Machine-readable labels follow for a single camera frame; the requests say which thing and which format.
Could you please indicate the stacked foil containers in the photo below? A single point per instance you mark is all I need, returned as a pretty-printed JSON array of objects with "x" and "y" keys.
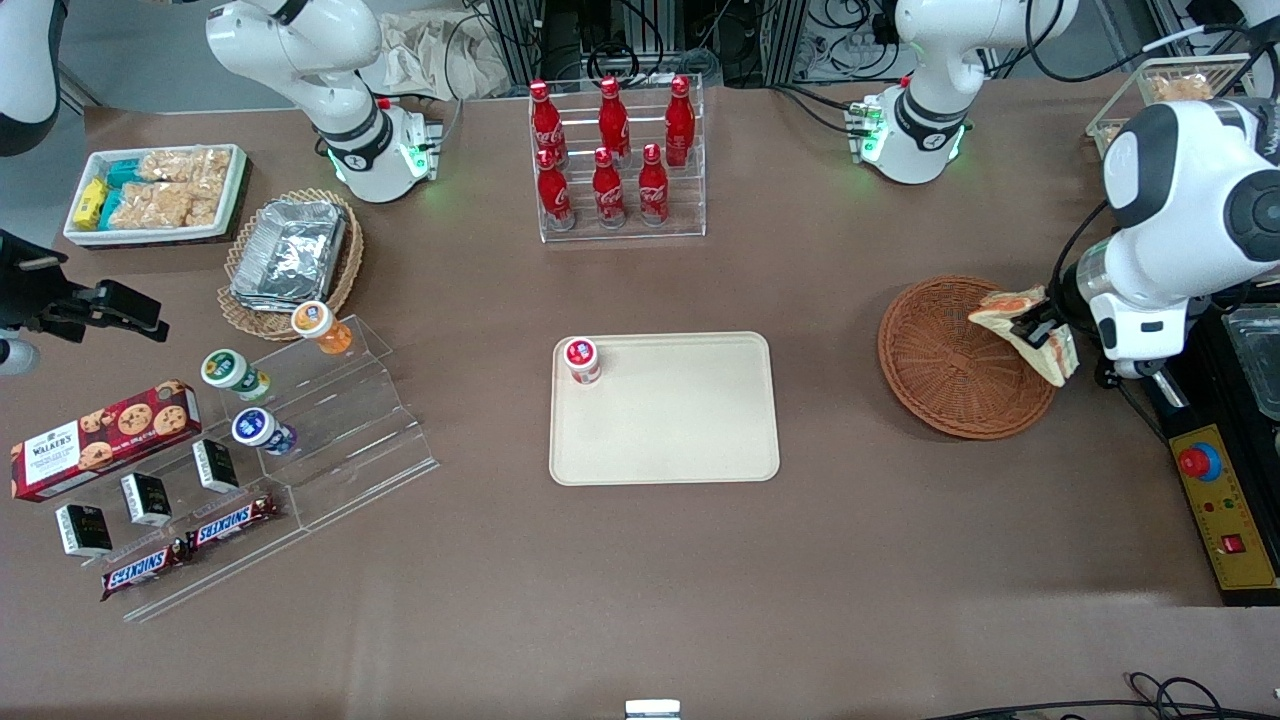
[{"x": 290, "y": 255}]

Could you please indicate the clear rice cracker bag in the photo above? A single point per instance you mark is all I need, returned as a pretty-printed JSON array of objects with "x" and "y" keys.
[
  {"x": 165, "y": 205},
  {"x": 185, "y": 165}
]

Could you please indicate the beige plastic tray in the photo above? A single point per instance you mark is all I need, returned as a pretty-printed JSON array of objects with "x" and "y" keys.
[{"x": 680, "y": 420}]

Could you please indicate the orange cap yogurt cup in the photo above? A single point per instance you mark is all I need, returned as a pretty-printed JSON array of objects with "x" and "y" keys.
[{"x": 318, "y": 325}]

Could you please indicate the red cap yogurt cup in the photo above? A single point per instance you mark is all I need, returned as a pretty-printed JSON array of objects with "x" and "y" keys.
[{"x": 582, "y": 358}]

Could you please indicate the red cola bottle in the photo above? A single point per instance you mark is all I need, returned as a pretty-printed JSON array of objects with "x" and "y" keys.
[
  {"x": 545, "y": 115},
  {"x": 680, "y": 118},
  {"x": 653, "y": 192},
  {"x": 608, "y": 195},
  {"x": 613, "y": 115},
  {"x": 554, "y": 195}
]

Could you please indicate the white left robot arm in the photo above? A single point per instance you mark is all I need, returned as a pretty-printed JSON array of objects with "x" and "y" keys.
[{"x": 930, "y": 130}]

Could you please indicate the crumpled beige cloth bag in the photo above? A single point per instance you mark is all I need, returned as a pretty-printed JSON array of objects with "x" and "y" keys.
[{"x": 440, "y": 55}]

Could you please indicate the aluminium frame equipment rack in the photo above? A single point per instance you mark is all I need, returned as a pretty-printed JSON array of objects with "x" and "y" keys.
[{"x": 650, "y": 35}]

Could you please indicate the brown round wicker basket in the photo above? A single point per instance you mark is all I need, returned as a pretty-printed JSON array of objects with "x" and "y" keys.
[{"x": 940, "y": 370}]

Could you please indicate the small metal bracket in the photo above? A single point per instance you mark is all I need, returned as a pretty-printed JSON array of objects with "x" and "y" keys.
[{"x": 652, "y": 709}]

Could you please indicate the black appliance base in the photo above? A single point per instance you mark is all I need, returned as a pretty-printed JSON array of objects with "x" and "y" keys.
[{"x": 1195, "y": 410}]

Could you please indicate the clear acrylic stepped stand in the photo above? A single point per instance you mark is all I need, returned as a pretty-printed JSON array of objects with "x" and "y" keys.
[{"x": 350, "y": 440}]

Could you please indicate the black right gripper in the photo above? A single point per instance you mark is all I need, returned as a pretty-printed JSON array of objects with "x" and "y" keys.
[{"x": 28, "y": 290}]

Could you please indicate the green cap yogurt cup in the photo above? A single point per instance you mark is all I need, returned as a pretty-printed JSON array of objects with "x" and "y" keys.
[{"x": 228, "y": 370}]

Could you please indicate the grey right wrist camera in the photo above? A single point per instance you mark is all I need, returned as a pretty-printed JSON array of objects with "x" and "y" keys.
[{"x": 14, "y": 356}]

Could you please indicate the triangular sandwich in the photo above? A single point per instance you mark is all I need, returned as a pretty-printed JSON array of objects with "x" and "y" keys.
[{"x": 1000, "y": 305}]

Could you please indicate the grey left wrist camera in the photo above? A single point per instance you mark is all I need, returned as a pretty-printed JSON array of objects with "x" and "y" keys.
[{"x": 1128, "y": 368}]

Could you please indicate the light oval wicker basket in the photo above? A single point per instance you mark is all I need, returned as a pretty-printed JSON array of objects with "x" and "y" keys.
[{"x": 345, "y": 270}]

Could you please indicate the yellow snack packet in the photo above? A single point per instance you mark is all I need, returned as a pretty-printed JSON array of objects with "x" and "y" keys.
[{"x": 90, "y": 203}]

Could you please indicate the blue cap yogurt cup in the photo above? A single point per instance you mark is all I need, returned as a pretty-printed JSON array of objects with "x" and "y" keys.
[{"x": 258, "y": 428}]

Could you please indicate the white rectangular snack bin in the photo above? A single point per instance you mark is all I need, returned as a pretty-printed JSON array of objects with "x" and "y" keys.
[{"x": 236, "y": 190}]

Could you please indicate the small black box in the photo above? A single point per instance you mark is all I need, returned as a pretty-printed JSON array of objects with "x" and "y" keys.
[
  {"x": 146, "y": 498},
  {"x": 84, "y": 530},
  {"x": 215, "y": 465}
]

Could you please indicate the clear plastic container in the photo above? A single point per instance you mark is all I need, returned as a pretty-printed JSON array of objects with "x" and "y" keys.
[{"x": 1258, "y": 360}]

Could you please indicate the clear acrylic bottle rack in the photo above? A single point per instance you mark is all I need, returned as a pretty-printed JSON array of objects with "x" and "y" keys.
[{"x": 620, "y": 234}]

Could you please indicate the teal snack packet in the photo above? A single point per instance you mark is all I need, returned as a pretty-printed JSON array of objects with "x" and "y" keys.
[
  {"x": 122, "y": 172},
  {"x": 110, "y": 208}
]

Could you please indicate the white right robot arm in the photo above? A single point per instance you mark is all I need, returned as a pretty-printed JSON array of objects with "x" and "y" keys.
[{"x": 350, "y": 150}]

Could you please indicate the yellow emergency stop control box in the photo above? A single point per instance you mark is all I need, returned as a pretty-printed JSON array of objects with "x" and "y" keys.
[{"x": 1225, "y": 510}]

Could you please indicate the red Walkers cookie box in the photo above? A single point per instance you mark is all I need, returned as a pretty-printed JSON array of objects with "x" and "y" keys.
[{"x": 100, "y": 440}]

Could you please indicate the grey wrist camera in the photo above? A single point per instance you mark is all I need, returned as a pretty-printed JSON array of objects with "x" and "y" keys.
[
  {"x": 1128, "y": 368},
  {"x": 14, "y": 356}
]

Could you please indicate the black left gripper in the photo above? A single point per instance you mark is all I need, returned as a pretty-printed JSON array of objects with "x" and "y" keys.
[{"x": 1066, "y": 297}]

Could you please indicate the Snickers chocolate bar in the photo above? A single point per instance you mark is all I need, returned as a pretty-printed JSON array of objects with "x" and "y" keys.
[
  {"x": 145, "y": 568},
  {"x": 232, "y": 520}
]

